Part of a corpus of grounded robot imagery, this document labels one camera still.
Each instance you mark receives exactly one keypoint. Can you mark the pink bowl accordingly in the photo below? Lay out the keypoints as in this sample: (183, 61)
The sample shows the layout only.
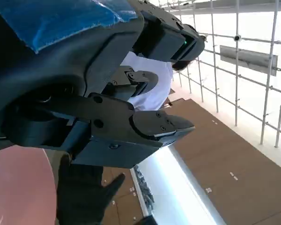
(21, 187)

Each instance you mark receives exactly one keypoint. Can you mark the black left hand blue tape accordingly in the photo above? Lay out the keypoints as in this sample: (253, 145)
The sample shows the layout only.
(61, 70)

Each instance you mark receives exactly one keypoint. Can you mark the round security camera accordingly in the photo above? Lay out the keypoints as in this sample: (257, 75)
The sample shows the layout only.
(236, 37)

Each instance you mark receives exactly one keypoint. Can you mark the standing person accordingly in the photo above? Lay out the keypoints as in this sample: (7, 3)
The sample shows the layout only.
(159, 98)

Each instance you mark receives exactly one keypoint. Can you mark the black knitted gloved right hand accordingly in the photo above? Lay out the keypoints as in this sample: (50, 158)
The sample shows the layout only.
(82, 199)

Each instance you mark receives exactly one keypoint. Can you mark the white metal scaffold frame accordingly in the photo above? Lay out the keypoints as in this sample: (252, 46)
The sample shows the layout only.
(236, 82)

